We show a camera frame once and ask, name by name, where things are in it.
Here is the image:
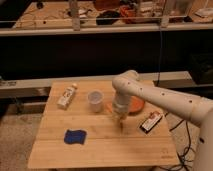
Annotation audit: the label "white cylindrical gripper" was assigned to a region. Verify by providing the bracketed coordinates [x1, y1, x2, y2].
[112, 94, 131, 120]

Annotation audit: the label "orange pepper with green stem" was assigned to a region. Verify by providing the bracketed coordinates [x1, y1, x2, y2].
[105, 101, 124, 132]

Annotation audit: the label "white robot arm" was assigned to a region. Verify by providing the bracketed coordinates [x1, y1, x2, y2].
[112, 70, 213, 171]

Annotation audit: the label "orange ceramic bowl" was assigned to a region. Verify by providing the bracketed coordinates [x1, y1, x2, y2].
[129, 96, 145, 114]

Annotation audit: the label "clear plastic cup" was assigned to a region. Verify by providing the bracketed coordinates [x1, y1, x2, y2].
[87, 90, 103, 113]

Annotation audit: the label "wooden table board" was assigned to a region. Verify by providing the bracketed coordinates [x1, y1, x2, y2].
[28, 81, 178, 169]

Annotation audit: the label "white plastic bottle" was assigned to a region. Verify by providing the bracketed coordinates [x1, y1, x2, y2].
[57, 83, 78, 110]

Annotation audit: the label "blue sponge cloth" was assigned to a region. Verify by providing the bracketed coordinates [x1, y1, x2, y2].
[64, 130, 87, 144]

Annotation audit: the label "black box on right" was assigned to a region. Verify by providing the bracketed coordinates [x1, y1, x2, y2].
[189, 54, 213, 84]

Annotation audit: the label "black floor cables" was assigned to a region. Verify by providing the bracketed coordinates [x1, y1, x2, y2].
[159, 113, 201, 171]

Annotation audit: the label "metal shelf rail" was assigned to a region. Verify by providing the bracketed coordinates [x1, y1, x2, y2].
[0, 71, 193, 99]

